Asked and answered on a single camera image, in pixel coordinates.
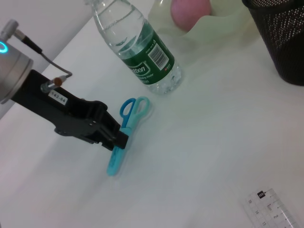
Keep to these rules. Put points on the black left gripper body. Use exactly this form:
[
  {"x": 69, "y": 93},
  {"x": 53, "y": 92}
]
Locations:
[{"x": 69, "y": 111}]

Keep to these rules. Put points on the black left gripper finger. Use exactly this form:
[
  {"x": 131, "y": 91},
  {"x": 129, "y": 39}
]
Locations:
[{"x": 116, "y": 140}]

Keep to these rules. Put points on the blue scissors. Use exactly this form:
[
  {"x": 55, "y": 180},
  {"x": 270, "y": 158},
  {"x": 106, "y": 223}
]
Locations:
[{"x": 133, "y": 114}]

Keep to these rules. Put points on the clear bottle with green label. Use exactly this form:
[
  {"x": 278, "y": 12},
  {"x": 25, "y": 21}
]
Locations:
[{"x": 147, "y": 59}]

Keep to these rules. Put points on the pink peach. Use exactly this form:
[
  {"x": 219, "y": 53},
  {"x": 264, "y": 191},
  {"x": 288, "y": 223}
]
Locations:
[{"x": 190, "y": 14}]

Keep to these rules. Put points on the transparent plastic ruler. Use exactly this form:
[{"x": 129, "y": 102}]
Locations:
[{"x": 275, "y": 211}]

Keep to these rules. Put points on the green glass fruit plate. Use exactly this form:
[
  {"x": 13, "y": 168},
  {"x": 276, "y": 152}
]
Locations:
[{"x": 213, "y": 21}]

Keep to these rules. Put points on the black mesh pen holder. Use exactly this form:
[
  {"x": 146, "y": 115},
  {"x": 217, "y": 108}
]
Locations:
[{"x": 282, "y": 42}]

